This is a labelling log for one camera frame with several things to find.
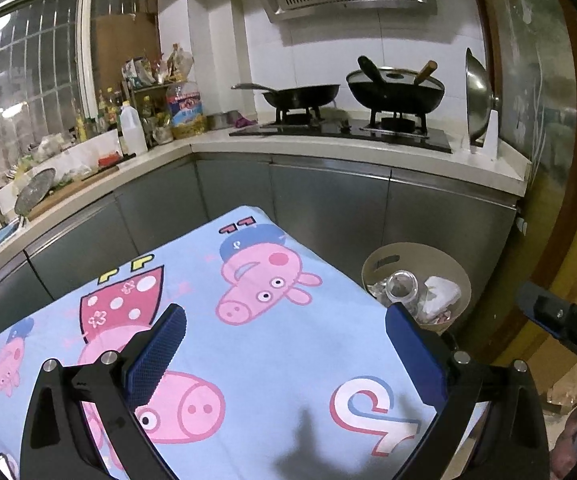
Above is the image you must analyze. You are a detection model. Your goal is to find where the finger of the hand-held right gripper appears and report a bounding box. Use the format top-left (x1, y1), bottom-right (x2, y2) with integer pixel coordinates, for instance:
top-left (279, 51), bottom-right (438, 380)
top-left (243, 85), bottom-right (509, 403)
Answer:
top-left (515, 282), bottom-right (577, 362)

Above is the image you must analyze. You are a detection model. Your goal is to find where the wooden utensil handle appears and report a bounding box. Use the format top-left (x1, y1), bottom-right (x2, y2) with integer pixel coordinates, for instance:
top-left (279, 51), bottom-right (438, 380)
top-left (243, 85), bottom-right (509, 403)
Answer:
top-left (413, 60), bottom-right (439, 86)

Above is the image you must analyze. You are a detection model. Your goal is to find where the white lid holder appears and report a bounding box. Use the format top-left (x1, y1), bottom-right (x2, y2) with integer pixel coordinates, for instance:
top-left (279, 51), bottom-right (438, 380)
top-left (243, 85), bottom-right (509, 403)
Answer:
top-left (471, 109), bottom-right (502, 160)

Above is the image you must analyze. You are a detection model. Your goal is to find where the black wok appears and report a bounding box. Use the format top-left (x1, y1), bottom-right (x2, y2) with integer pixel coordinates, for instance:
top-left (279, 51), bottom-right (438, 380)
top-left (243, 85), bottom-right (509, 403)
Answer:
top-left (345, 72), bottom-right (446, 114)

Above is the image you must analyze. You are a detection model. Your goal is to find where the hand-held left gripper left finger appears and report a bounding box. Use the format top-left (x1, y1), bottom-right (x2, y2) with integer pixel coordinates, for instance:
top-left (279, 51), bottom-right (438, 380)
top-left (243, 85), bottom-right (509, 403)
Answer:
top-left (18, 302), bottom-right (189, 480)

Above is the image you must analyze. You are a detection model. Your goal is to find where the row of sauce bottles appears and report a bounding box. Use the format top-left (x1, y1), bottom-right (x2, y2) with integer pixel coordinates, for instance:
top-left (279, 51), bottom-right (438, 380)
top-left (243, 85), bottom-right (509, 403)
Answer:
top-left (73, 87), bottom-right (124, 142)

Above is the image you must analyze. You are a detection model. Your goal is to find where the clear plastic wrapper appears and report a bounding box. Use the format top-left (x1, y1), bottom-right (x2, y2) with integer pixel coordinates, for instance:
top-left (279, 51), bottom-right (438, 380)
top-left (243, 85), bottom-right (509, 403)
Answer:
top-left (367, 280), bottom-right (390, 306)

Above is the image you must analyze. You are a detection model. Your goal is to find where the pile of seasoning packets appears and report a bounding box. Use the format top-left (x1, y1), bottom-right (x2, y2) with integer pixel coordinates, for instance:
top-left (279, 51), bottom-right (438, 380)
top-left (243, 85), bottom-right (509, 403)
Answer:
top-left (121, 42), bottom-right (195, 92)

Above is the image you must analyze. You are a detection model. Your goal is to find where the long wooden cutting board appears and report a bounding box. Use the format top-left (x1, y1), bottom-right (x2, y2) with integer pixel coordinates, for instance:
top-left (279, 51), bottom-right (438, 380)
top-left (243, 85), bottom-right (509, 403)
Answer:
top-left (21, 165), bottom-right (120, 219)

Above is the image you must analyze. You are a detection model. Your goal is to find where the beige round bin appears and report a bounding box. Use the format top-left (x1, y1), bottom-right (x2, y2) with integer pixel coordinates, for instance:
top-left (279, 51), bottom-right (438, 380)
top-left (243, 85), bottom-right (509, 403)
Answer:
top-left (361, 242), bottom-right (472, 334)

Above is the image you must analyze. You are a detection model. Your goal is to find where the black frying pan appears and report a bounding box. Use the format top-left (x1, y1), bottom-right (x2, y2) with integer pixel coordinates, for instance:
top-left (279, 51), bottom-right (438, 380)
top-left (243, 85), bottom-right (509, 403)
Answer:
top-left (231, 82), bottom-right (342, 110)

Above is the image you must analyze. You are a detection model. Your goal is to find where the clear plastic bottle white label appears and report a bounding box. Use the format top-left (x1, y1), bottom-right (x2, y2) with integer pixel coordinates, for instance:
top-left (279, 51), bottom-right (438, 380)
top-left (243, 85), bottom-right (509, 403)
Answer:
top-left (385, 270), bottom-right (420, 307)

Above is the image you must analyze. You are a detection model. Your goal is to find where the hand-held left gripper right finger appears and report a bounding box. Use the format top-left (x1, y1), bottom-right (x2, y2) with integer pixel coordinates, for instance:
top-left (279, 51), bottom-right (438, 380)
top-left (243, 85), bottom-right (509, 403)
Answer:
top-left (385, 304), bottom-right (551, 480)

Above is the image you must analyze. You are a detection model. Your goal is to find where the glass wok lid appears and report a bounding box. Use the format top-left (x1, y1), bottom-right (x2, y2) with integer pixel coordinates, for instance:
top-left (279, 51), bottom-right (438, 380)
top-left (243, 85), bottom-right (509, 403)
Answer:
top-left (347, 70), bottom-right (444, 92)

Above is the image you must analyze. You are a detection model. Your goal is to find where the grey round lid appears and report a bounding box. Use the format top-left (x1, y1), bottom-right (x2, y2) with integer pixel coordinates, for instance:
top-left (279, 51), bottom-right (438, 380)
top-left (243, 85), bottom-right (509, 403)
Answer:
top-left (14, 167), bottom-right (57, 216)

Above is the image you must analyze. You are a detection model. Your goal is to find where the barred window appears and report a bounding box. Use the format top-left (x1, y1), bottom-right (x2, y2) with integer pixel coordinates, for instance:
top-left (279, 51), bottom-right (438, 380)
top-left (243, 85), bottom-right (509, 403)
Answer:
top-left (0, 0), bottom-right (92, 181)

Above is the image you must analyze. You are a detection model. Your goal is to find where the white plastic jug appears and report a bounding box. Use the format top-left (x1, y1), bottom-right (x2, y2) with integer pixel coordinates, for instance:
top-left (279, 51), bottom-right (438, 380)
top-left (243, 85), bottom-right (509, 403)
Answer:
top-left (120, 101), bottom-right (148, 156)

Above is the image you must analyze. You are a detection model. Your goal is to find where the cartoon pig printed blanket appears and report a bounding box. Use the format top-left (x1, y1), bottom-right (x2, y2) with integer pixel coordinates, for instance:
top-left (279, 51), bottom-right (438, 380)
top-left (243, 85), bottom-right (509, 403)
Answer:
top-left (0, 205), bottom-right (494, 480)

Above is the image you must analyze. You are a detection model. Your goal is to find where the large steel lid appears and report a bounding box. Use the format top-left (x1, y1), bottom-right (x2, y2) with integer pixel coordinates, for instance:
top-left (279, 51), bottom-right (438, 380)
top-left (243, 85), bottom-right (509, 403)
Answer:
top-left (464, 47), bottom-right (500, 147)

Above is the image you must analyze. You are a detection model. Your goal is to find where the black utensil handle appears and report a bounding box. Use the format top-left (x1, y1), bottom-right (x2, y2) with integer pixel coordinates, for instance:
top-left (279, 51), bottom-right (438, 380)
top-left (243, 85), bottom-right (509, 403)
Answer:
top-left (357, 56), bottom-right (384, 84)

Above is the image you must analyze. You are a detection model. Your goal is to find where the wooden door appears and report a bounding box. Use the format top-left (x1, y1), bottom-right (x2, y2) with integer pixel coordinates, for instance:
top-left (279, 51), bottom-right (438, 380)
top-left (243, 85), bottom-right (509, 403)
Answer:
top-left (468, 0), bottom-right (577, 376)

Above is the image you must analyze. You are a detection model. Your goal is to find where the large cooking oil bottle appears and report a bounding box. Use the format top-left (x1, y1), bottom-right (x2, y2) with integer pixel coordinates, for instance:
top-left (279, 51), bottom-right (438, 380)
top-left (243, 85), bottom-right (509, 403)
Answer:
top-left (166, 79), bottom-right (207, 140)

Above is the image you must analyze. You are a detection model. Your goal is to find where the white tissue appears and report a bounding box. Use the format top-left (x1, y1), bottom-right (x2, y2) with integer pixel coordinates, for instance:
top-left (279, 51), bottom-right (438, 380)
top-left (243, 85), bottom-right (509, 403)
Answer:
top-left (421, 276), bottom-right (461, 317)

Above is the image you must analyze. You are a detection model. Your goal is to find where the black gas stove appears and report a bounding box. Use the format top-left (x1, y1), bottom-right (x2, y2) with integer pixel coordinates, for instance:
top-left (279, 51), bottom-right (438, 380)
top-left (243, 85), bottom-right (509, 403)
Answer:
top-left (228, 107), bottom-right (454, 155)

